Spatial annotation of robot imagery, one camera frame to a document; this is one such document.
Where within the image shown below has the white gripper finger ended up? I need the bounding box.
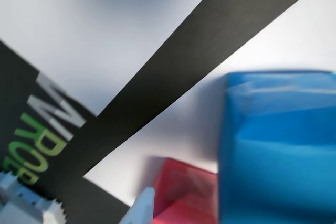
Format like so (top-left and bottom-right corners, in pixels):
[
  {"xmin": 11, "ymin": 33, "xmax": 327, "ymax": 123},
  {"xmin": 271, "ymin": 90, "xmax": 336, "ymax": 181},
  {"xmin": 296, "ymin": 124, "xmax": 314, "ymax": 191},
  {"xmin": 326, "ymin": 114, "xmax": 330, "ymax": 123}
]
[{"xmin": 122, "ymin": 187, "xmax": 155, "ymax": 224}]

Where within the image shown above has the white paper sheet marked home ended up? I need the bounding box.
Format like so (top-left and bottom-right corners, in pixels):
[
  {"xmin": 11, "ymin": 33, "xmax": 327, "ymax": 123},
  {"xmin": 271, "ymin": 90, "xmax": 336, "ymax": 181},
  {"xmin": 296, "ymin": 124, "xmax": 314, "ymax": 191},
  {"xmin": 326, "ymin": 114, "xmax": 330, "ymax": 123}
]
[{"xmin": 82, "ymin": 0, "xmax": 336, "ymax": 224}]

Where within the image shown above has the pink box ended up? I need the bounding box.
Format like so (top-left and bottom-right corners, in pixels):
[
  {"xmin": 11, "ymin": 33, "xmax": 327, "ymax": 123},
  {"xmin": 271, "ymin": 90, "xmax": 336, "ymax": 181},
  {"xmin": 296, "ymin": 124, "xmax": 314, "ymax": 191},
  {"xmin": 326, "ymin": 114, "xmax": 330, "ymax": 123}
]
[{"xmin": 152, "ymin": 157, "xmax": 220, "ymax": 224}]

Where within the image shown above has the blue box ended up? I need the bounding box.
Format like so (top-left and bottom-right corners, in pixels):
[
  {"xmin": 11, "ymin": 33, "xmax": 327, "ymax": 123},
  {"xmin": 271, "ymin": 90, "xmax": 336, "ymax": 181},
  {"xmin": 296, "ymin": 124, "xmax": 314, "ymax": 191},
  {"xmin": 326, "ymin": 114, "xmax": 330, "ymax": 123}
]
[{"xmin": 217, "ymin": 70, "xmax": 336, "ymax": 224}]

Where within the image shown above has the dark grey mat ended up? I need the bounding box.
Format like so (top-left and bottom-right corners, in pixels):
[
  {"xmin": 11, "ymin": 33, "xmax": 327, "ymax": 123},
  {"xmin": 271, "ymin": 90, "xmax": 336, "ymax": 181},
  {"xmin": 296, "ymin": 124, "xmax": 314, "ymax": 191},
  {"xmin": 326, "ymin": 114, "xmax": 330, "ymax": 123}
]
[{"xmin": 0, "ymin": 0, "xmax": 334, "ymax": 224}]

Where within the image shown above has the white paper sheet marked 1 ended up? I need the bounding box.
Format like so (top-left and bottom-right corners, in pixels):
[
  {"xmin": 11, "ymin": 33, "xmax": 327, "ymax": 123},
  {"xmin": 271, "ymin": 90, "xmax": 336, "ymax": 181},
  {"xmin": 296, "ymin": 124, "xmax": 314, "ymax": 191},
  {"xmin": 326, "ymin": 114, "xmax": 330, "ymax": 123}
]
[{"xmin": 0, "ymin": 0, "xmax": 229, "ymax": 116}]

